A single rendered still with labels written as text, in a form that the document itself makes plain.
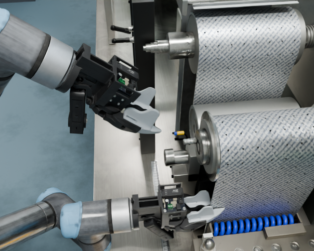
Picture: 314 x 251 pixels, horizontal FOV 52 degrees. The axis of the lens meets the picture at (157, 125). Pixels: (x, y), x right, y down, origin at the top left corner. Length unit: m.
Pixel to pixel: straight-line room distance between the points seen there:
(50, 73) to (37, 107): 2.24
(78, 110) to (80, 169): 1.67
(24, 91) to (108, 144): 1.86
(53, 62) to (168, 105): 0.82
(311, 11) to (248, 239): 0.60
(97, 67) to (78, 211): 0.34
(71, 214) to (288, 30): 0.63
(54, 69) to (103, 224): 0.36
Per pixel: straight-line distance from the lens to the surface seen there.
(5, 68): 0.53
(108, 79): 0.53
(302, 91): 0.99
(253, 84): 0.84
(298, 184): 0.79
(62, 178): 2.22
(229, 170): 0.66
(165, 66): 1.47
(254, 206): 0.82
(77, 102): 0.56
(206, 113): 0.67
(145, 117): 0.58
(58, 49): 0.51
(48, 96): 2.81
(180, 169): 0.78
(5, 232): 0.77
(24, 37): 0.50
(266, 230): 0.84
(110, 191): 1.03
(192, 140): 0.69
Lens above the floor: 1.77
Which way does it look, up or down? 47 degrees down
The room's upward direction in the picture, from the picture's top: straight up
